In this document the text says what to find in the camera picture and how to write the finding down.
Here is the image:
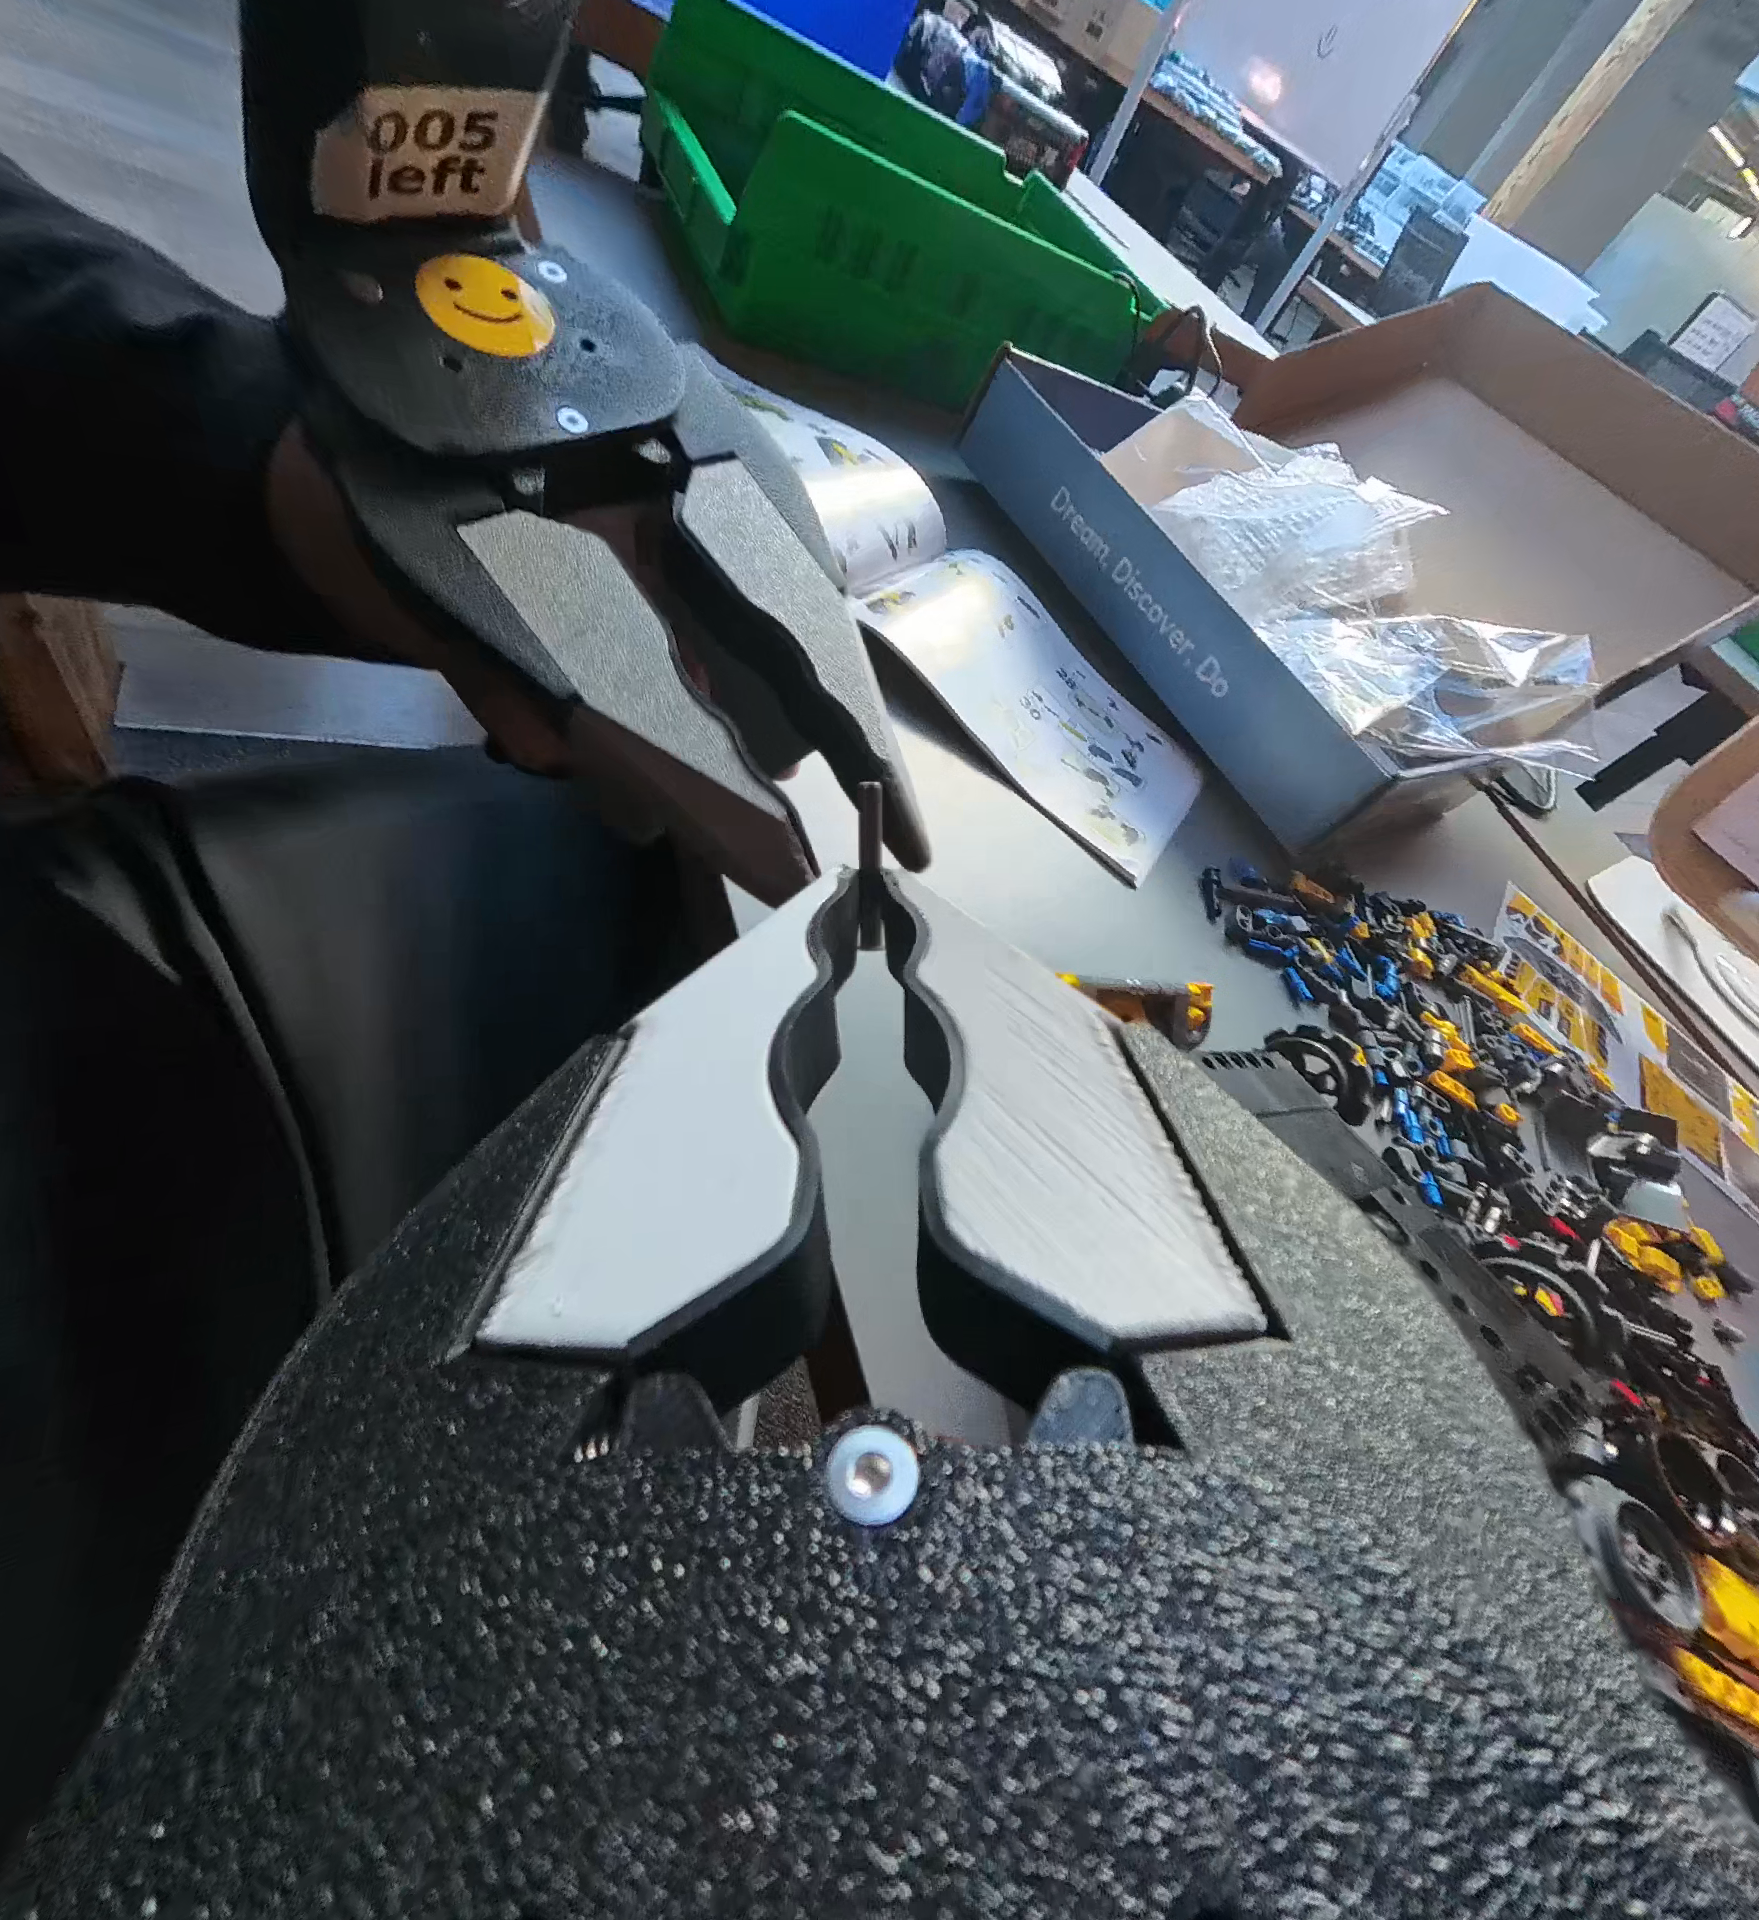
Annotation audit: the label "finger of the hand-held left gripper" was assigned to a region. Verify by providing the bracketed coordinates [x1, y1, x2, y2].
[674, 448, 935, 875]
[456, 507, 820, 905]

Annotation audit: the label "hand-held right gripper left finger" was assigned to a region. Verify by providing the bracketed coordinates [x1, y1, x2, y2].
[476, 869, 853, 1364]

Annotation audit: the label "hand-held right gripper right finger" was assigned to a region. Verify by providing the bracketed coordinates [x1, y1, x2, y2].
[885, 869, 1271, 1359]

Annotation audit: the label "yellow toy vehicle model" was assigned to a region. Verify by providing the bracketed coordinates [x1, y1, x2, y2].
[1054, 972, 1620, 1445]

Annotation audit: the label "person's left forearm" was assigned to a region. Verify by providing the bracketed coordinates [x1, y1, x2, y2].
[0, 90, 318, 661]

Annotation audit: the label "grey desk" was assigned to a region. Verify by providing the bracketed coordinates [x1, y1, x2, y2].
[518, 149, 1759, 1892]

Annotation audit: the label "instruction booklet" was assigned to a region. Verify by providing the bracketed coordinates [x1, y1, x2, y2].
[719, 368, 1206, 890]

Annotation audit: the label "person's dark jeans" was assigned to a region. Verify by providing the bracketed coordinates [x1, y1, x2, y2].
[114, 750, 737, 1292]

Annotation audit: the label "green plastic bin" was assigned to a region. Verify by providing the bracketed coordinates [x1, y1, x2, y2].
[732, 108, 1176, 418]
[639, 0, 1062, 229]

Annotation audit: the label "blue cardboard box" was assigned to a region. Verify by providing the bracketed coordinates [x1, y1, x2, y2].
[956, 344, 1604, 858]

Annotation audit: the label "pile of small building pieces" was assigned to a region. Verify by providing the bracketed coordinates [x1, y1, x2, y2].
[1198, 859, 1748, 1355]

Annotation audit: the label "clear plastic bag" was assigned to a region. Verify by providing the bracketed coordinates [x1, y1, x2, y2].
[1101, 397, 1604, 755]

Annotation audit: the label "yellow sticker sheet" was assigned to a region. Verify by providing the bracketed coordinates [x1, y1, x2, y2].
[1491, 881, 1759, 1256]

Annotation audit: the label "white flat tray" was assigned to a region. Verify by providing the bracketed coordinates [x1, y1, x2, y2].
[1583, 851, 1759, 1077]

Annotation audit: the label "brown cardboard box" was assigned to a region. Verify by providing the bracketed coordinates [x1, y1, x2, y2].
[1237, 282, 1759, 710]

